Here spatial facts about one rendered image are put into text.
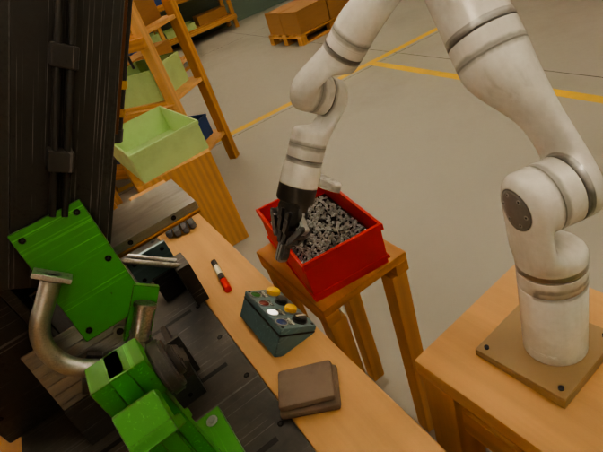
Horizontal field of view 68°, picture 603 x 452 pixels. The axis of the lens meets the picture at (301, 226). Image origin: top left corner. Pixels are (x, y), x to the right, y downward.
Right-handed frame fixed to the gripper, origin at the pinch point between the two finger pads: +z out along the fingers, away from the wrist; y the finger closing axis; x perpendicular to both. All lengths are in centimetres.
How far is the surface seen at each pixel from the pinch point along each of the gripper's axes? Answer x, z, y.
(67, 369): -37.5, 18.4, 3.3
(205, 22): 285, -121, -832
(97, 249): -33.7, 0.8, -3.4
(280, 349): -4.4, 13.7, 12.4
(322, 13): 327, -145, -502
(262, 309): -5.2, 9.7, 5.1
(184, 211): -16.1, -3.1, -13.9
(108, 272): -31.9, 4.4, -2.4
